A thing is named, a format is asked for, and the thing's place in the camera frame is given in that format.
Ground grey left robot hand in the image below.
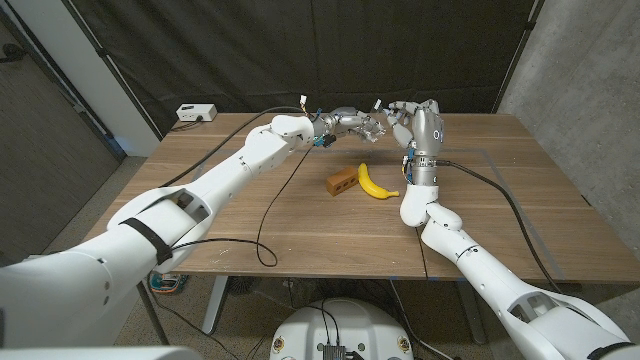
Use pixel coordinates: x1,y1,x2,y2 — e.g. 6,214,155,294
312,106,387,149

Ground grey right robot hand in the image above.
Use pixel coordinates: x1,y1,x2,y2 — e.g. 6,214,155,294
383,98,445,185

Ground clear plastic screen protector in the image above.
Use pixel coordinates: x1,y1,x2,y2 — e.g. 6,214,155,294
359,98,389,144

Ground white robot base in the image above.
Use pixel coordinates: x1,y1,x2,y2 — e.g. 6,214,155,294
269,298,415,360

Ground brown toy brick block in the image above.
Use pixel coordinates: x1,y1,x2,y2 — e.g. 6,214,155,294
324,165,360,198

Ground yellow toy banana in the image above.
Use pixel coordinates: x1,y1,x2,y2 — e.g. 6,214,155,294
356,162,401,201

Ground black backdrop curtain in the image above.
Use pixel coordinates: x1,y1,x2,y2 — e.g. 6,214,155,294
62,0,539,136

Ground black backdrop pole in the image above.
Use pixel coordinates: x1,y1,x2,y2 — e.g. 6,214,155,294
59,0,164,141
492,0,546,114

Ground white power strip box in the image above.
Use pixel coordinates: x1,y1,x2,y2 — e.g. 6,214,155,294
175,103,218,123

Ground grey table leg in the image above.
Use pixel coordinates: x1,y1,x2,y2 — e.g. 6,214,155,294
455,279,487,345
202,275,229,335

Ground colourful sneaker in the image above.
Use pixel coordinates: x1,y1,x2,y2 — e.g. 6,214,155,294
148,272,190,295

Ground white robot torso edge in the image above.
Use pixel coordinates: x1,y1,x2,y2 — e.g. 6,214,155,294
0,345,204,360

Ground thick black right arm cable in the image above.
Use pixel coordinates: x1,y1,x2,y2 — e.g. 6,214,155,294
437,159,564,294

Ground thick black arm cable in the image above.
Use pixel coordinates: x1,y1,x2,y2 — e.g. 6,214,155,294
135,106,306,346
437,159,564,294

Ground thin black right arm wire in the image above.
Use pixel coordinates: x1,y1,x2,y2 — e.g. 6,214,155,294
414,227,430,281

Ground thin black arm wire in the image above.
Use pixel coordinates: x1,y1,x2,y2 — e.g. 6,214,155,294
414,227,430,281
149,144,315,360

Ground black power strip cord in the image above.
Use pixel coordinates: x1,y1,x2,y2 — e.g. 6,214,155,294
169,117,204,132

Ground thin black left arm wire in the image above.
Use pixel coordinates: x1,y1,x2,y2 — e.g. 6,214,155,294
149,144,315,360

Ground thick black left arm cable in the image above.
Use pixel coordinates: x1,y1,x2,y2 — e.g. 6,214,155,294
135,106,306,346

